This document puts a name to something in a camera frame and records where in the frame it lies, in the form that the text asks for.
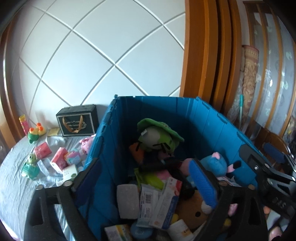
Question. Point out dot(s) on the pink pig plush toy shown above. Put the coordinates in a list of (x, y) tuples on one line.
[(86, 144)]

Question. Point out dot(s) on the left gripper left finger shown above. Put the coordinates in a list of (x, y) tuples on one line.
[(42, 222)]

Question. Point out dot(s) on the green one-eyed monster plush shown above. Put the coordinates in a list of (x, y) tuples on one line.
[(32, 159)]

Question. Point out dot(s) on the colourful pastel tissue pack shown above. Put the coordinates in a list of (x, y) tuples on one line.
[(73, 157)]

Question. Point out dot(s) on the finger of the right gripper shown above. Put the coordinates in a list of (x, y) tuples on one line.
[(262, 168), (279, 156)]

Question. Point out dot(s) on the teal mop handle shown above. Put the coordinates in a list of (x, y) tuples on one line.
[(241, 104)]

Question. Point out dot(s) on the foot cream medicine box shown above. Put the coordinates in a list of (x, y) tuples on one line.
[(166, 205)]

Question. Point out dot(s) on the black gift bag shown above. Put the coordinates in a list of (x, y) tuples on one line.
[(81, 120)]

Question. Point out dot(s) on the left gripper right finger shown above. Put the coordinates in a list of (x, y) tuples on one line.
[(237, 213)]

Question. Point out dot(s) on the white pill bottle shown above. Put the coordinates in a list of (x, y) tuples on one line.
[(179, 231)]

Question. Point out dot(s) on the yellow sponge block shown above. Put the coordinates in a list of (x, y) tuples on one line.
[(53, 132)]

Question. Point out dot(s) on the white green small box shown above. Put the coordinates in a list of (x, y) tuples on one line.
[(70, 172)]

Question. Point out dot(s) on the brown bear plush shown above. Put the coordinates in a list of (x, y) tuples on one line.
[(193, 212)]

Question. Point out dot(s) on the green yellow duck plush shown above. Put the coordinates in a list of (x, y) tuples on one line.
[(35, 133)]

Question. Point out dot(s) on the blue round plush toy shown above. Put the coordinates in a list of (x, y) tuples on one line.
[(215, 164)]

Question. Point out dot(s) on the blue folding storage crate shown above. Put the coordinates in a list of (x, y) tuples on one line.
[(204, 130)]

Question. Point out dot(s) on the pink green tissue pack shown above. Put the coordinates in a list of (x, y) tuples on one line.
[(156, 179)]

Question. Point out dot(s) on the red pink tissue pack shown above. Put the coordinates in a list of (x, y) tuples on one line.
[(42, 150)]

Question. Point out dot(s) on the light blue tablecloth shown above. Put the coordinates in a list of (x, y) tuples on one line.
[(17, 190)]

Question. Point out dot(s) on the pink yellow candy tube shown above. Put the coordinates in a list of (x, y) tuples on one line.
[(24, 124)]

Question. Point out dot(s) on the wooden chair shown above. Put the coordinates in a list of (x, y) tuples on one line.
[(265, 136)]

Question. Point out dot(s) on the white barcode sachet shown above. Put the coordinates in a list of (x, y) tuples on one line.
[(149, 197)]

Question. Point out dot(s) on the green frog hat plush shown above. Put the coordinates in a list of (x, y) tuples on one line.
[(157, 135)]

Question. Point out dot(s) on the pink tissue pack on table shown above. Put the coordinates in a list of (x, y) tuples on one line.
[(59, 162)]

